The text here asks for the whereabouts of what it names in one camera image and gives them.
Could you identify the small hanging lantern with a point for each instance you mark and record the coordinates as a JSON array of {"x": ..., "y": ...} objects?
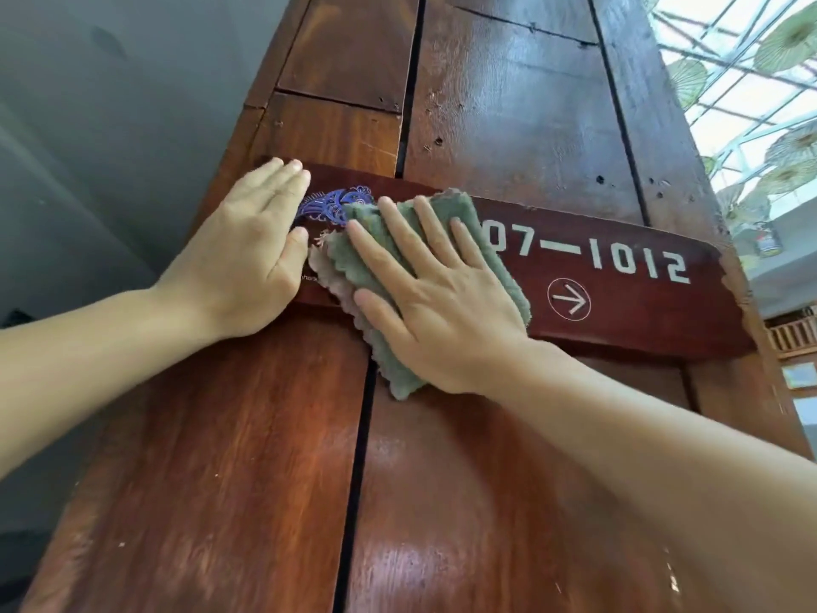
[{"x": 768, "y": 241}]

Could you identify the dark red wooden direction sign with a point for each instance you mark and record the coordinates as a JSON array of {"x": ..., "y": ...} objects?
[{"x": 625, "y": 293}]

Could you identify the person's right hand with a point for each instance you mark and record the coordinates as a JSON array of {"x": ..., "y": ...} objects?
[{"x": 456, "y": 325}]

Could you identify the person's right thumb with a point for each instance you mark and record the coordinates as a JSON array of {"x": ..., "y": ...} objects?
[{"x": 380, "y": 319}]

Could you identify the person's left forearm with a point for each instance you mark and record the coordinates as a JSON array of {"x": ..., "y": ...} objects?
[{"x": 83, "y": 370}]

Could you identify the brown wooden plank pillar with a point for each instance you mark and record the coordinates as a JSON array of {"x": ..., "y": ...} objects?
[{"x": 510, "y": 121}]

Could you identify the person's right forearm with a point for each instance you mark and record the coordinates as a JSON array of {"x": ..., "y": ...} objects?
[{"x": 670, "y": 478}]

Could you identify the hanging green paper parasols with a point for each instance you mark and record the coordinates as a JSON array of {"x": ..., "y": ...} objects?
[{"x": 788, "y": 38}]

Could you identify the person's right middle finger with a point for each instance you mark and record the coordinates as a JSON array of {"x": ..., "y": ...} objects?
[{"x": 412, "y": 239}]

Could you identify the person's left thumb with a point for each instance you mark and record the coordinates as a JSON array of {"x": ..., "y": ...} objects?
[{"x": 295, "y": 258}]

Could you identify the person's left middle finger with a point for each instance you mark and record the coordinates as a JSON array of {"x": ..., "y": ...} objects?
[{"x": 281, "y": 181}]

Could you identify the person's right little finger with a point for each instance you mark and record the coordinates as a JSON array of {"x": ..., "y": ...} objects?
[{"x": 473, "y": 245}]

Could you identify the person's left hand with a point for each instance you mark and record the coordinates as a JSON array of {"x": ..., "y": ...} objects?
[{"x": 236, "y": 261}]

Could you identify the green microfibre cleaning cloth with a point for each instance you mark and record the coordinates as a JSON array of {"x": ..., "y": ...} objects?
[{"x": 367, "y": 226}]

